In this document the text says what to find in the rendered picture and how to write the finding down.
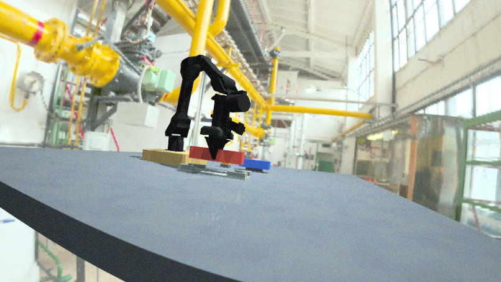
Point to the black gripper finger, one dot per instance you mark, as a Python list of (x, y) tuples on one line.
[(222, 144), (213, 144)]

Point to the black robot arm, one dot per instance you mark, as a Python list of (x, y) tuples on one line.
[(235, 101)]

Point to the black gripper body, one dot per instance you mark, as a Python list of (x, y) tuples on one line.
[(216, 129)]

